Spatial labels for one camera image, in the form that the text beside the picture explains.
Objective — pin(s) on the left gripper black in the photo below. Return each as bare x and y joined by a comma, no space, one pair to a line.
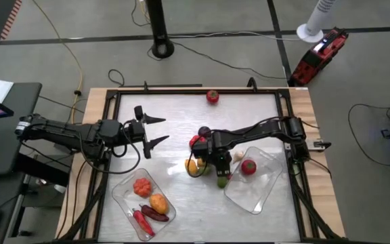
135,130

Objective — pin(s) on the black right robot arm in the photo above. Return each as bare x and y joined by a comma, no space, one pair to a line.
259,128

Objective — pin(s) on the clear plastic basket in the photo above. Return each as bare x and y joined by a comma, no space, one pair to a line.
127,200
252,193

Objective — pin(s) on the white garlic bulb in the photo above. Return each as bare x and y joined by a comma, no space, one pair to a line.
238,156

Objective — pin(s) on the yellow-orange mango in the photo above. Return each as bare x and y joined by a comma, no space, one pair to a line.
191,166

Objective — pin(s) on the red tomato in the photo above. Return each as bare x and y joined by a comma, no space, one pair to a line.
212,96
248,167

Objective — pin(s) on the orange persimmon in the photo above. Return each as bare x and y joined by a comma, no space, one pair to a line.
158,203

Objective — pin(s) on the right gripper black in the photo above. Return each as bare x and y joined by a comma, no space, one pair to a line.
221,162

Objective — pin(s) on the dark red chili pepper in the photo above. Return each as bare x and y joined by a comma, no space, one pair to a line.
154,214

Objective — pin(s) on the red and black tool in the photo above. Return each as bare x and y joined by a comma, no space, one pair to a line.
317,57

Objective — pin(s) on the wooden table board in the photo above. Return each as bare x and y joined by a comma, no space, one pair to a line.
95,101

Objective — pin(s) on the red bell pepper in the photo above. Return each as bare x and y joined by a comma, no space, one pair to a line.
196,139

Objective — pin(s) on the yellow lemon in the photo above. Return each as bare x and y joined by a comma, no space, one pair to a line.
200,162

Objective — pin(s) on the dark purple plum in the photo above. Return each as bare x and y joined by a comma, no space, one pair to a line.
204,130

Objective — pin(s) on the green lime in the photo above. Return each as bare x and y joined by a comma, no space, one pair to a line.
222,183

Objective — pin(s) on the black side desk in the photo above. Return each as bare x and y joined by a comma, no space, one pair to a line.
5,142

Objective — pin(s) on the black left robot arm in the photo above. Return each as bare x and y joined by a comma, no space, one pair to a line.
73,133

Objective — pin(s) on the small orange pumpkin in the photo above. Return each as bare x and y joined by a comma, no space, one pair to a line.
142,187

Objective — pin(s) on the black pole stand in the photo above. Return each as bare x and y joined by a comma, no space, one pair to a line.
157,20

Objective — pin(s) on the black metal table frame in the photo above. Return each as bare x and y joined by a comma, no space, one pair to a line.
195,91

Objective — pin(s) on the white fan stand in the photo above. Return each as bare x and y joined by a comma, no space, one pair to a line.
317,17

